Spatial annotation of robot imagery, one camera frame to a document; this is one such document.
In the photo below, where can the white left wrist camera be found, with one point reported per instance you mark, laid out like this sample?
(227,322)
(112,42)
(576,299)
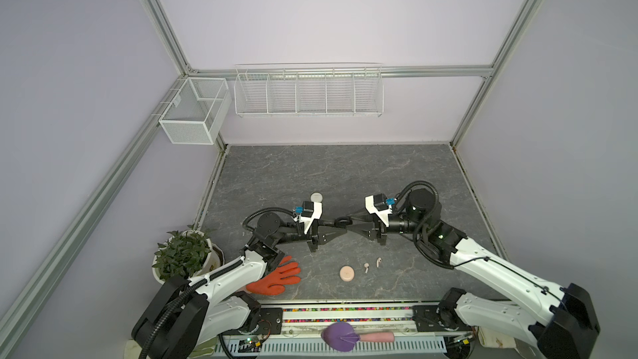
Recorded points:
(306,215)

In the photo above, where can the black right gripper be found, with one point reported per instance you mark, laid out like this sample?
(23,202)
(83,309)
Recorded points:
(372,231)

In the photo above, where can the white vented rail base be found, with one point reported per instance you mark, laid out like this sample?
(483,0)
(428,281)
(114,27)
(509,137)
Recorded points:
(316,347)

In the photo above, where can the white mesh box basket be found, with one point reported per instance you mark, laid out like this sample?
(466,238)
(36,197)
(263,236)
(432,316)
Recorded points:
(197,111)

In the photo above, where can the potted green plant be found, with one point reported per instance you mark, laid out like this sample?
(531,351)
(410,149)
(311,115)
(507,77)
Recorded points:
(186,253)

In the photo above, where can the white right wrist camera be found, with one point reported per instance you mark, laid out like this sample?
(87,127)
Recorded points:
(380,207)

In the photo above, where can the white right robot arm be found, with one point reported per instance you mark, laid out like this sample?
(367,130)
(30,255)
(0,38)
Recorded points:
(559,321)

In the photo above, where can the white wire wall shelf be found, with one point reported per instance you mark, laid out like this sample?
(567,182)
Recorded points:
(310,90)

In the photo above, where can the red rubber glove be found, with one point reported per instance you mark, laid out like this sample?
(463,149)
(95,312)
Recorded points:
(275,283)

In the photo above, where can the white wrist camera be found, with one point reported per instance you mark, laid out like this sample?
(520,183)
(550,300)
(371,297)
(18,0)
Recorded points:
(306,215)
(380,207)

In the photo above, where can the pink round charging case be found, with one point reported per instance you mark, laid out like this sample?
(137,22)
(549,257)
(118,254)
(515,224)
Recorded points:
(347,273)

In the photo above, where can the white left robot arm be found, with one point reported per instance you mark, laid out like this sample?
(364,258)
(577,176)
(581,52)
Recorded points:
(188,311)

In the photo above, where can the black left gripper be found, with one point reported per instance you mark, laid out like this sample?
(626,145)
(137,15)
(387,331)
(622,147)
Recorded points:
(322,229)

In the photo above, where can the purple pink brush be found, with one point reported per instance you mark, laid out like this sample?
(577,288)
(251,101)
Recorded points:
(342,337)

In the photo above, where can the black round charging case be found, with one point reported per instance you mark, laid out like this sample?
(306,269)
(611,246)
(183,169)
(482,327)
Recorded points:
(342,222)

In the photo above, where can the white earbud charging case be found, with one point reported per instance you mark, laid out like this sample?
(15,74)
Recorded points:
(316,197)

